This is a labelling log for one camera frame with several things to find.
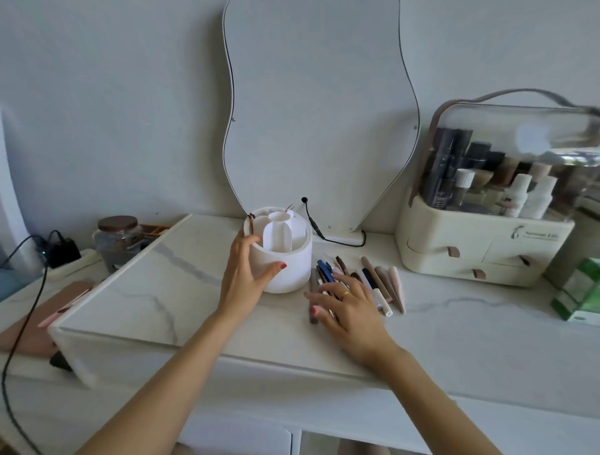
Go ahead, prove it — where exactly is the person's right hand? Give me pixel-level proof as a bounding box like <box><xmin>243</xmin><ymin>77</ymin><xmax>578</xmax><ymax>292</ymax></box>
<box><xmin>304</xmin><ymin>275</ymin><xmax>400</xmax><ymax>372</ymax></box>

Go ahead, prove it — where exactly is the person's left hand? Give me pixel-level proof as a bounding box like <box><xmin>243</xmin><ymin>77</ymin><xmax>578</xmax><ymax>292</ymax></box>
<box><xmin>217</xmin><ymin>230</ymin><xmax>288</xmax><ymax>324</ymax></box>

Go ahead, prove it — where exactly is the white round brush holder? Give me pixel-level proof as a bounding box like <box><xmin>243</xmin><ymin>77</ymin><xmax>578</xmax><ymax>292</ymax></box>
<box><xmin>243</xmin><ymin>206</ymin><xmax>314</xmax><ymax>294</ymax></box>

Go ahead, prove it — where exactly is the person's left forearm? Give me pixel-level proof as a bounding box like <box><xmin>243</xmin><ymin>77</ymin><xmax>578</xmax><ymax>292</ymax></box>
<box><xmin>77</xmin><ymin>307</ymin><xmax>245</xmax><ymax>455</ymax></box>

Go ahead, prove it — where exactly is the person's right forearm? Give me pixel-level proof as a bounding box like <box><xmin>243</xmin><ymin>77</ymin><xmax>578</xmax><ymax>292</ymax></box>
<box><xmin>368</xmin><ymin>346</ymin><xmax>503</xmax><ymax>455</ymax></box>

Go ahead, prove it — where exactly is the row of makeup pencils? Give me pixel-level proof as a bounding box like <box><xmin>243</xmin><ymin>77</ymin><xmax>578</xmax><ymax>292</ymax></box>
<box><xmin>307</xmin><ymin>254</ymin><xmax>408</xmax><ymax>325</ymax></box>

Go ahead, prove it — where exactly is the cream cosmetic organizer box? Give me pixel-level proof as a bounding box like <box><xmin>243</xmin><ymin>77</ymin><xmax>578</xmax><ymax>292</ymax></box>
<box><xmin>395</xmin><ymin>88</ymin><xmax>600</xmax><ymax>288</ymax></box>

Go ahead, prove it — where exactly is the glass jar with brown lid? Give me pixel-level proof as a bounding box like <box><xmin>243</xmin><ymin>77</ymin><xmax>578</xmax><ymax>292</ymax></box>
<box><xmin>92</xmin><ymin>216</ymin><xmax>145</xmax><ymax>275</ymax></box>

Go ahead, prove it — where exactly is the group of cosmetic bottles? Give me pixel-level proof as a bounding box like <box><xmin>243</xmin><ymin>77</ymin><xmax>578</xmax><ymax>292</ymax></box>
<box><xmin>422</xmin><ymin>127</ymin><xmax>600</xmax><ymax>222</ymax></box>

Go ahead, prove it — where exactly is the white power strip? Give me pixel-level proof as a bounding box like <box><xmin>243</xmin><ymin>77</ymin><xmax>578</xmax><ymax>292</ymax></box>
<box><xmin>44</xmin><ymin>247</ymin><xmax>105</xmax><ymax>282</ymax></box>

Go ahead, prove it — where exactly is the black power adapter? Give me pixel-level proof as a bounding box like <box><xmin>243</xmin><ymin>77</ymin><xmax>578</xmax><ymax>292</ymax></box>
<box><xmin>47</xmin><ymin>237</ymin><xmax>83</xmax><ymax>269</ymax></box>

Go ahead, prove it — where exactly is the green carton box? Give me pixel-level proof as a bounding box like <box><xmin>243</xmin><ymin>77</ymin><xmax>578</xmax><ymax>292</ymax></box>
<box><xmin>550</xmin><ymin>257</ymin><xmax>600</xmax><ymax>327</ymax></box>

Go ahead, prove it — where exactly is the pink pen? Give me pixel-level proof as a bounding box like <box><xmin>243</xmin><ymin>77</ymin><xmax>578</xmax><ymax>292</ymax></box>
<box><xmin>37</xmin><ymin>288</ymin><xmax>93</xmax><ymax>329</ymax></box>

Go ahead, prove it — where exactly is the pink brown flat mat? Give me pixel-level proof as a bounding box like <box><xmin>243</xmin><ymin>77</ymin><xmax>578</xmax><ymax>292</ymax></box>
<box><xmin>0</xmin><ymin>280</ymin><xmax>95</xmax><ymax>358</ymax></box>

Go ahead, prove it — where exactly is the black mirror power cable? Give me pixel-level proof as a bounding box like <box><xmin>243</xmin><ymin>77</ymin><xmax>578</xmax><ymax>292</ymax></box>
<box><xmin>301</xmin><ymin>197</ymin><xmax>367</xmax><ymax>248</ymax></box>

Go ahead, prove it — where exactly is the wavy frameless wall mirror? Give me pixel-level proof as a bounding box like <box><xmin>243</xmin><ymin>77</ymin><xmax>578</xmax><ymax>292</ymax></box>
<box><xmin>221</xmin><ymin>0</ymin><xmax>421</xmax><ymax>233</ymax></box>

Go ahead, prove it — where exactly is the long black cable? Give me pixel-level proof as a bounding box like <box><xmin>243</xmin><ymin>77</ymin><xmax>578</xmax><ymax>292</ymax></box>
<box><xmin>0</xmin><ymin>230</ymin><xmax>71</xmax><ymax>455</ymax></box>

